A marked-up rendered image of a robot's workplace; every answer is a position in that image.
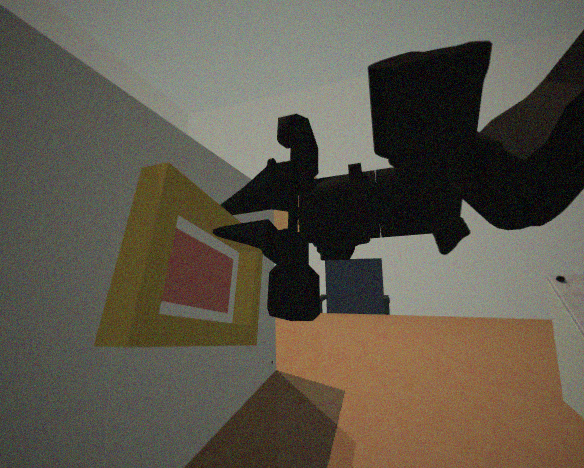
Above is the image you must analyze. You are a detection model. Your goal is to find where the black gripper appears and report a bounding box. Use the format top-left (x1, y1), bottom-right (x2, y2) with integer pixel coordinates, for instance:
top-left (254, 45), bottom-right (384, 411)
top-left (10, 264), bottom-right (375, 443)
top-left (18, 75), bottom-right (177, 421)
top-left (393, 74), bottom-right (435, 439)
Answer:
top-left (213, 114), bottom-right (380, 321)

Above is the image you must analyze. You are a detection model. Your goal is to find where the olive-gold picture frame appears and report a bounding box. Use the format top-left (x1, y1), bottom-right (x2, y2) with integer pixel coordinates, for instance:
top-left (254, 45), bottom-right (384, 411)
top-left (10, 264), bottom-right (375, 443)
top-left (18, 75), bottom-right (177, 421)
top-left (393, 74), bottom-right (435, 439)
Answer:
top-left (94, 162), bottom-right (263, 348)

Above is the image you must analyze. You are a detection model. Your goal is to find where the grey wall panel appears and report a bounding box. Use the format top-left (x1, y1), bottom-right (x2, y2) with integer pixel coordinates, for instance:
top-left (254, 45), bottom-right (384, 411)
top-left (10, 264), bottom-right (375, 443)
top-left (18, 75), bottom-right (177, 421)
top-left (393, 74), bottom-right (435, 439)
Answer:
top-left (0, 4), bottom-right (276, 468)

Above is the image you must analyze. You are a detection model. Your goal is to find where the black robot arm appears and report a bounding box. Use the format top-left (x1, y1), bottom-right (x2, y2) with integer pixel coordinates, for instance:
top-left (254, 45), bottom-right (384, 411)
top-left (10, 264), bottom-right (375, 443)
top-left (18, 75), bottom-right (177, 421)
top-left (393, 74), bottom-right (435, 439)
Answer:
top-left (368, 30), bottom-right (584, 255)

